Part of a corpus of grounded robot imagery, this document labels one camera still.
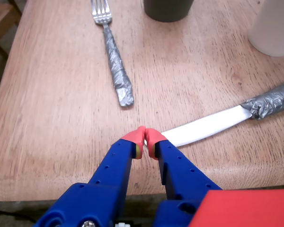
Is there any metal knife, tape-wrapped handle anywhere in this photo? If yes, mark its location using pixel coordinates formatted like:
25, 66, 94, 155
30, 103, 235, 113
144, 81, 284, 148

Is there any white plastic cup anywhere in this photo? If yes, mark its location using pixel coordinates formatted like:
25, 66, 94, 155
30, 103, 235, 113
248, 0, 284, 57

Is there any red camera mount bracket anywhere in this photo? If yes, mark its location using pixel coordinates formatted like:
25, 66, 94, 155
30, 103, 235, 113
188, 188, 284, 227

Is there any metal fork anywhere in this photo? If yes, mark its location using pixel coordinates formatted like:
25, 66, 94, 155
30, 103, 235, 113
90, 0, 135, 107

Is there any thin black cable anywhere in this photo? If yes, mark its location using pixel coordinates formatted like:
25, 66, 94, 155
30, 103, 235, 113
0, 207, 38, 223

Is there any dark gray plastic cup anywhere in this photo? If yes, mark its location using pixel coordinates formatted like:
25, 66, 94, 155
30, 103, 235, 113
143, 0, 195, 23

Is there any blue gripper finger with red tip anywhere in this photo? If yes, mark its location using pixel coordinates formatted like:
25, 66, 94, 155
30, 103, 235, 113
144, 127, 223, 227
33, 126, 146, 227

